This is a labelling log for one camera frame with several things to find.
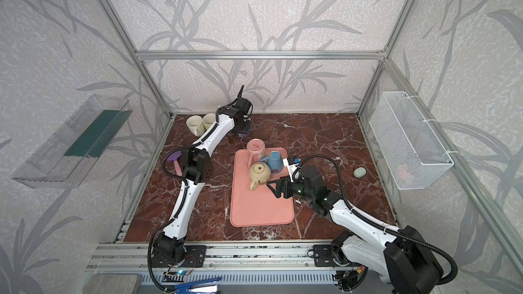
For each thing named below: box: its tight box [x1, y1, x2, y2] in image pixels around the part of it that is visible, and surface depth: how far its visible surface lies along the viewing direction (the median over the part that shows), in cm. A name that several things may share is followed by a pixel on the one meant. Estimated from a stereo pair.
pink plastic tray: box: [229, 148, 295, 228], surface depth 88 cm
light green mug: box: [202, 112, 216, 130], surface depth 110 cm
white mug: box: [185, 115, 206, 137], surface depth 107 cm
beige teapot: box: [249, 161, 272, 192], surface depth 89 cm
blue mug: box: [259, 150, 284, 175], surface depth 93 cm
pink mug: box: [246, 138, 266, 169], surface depth 93 cm
